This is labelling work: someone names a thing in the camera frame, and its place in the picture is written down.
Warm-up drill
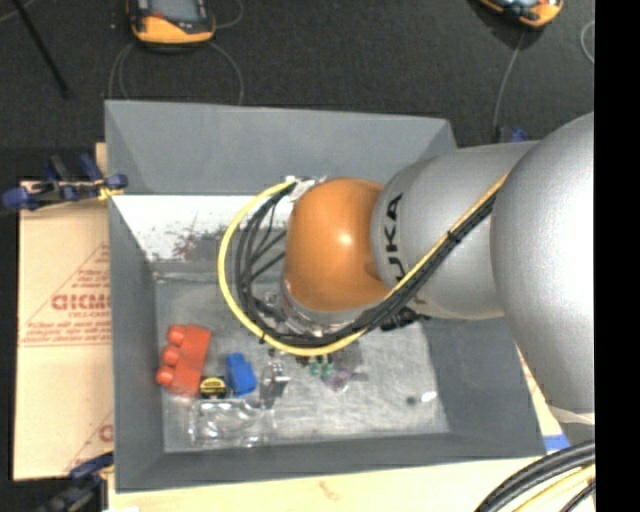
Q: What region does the blue toy building block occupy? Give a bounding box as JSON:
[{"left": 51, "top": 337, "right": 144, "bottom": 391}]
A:
[{"left": 224, "top": 352, "right": 259, "bottom": 398}]

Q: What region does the purple translucent small object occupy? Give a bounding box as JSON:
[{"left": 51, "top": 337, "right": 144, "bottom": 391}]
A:
[{"left": 320, "top": 367, "right": 362, "bottom": 394}]

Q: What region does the clear plastic packet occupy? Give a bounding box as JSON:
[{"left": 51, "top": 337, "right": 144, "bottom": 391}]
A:
[{"left": 188, "top": 396, "right": 277, "bottom": 450}]

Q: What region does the yellow and black round object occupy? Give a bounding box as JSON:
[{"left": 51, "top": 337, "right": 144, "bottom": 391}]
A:
[{"left": 199, "top": 375, "right": 227, "bottom": 400}]

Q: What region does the orange-red toy building block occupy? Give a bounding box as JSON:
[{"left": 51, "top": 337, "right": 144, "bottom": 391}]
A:
[{"left": 154, "top": 324, "right": 213, "bottom": 397}]

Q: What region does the grey metal bin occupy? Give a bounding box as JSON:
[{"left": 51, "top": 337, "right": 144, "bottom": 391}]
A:
[{"left": 103, "top": 99, "right": 547, "bottom": 492}]

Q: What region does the brown cardboard board, red print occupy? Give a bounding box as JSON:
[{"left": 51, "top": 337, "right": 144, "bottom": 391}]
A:
[{"left": 11, "top": 141, "right": 117, "bottom": 482}]

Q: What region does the black cylinder on white bracket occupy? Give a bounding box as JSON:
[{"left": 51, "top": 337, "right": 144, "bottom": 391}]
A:
[{"left": 379, "top": 306, "right": 427, "bottom": 332}]

